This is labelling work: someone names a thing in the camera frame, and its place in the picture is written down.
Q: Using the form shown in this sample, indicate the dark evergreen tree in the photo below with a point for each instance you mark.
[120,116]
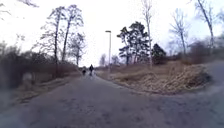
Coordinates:
[158,53]

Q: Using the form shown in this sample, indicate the hazy distant tree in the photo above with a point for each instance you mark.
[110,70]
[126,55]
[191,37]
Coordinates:
[102,60]
[115,60]

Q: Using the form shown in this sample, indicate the pale birch tree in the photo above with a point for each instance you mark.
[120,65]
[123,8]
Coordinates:
[149,40]

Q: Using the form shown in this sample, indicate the small bare tree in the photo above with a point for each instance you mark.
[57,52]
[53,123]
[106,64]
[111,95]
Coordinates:
[77,50]

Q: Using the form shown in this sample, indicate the dry brown grass field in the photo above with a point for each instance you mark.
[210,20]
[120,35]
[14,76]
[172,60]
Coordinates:
[160,78]

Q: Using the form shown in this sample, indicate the cluster of pine trees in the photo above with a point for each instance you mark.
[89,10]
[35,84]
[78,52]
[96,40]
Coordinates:
[135,41]

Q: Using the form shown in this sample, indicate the row of dark bushes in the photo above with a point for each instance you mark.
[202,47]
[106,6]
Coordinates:
[16,68]

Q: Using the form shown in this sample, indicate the leaf-strewn grass verge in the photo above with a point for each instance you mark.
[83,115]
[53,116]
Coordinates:
[43,85]

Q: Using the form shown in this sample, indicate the pale street lamp pole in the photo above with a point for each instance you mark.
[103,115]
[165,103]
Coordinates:
[109,50]

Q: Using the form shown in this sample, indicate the bare branching tree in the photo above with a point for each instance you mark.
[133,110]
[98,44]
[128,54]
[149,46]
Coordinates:
[181,36]
[208,20]

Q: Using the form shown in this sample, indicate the brown leafless bushes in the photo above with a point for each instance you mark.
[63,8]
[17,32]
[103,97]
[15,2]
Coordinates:
[200,51]

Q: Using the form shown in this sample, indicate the grey asphalt path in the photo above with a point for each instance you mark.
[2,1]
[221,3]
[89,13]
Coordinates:
[100,106]

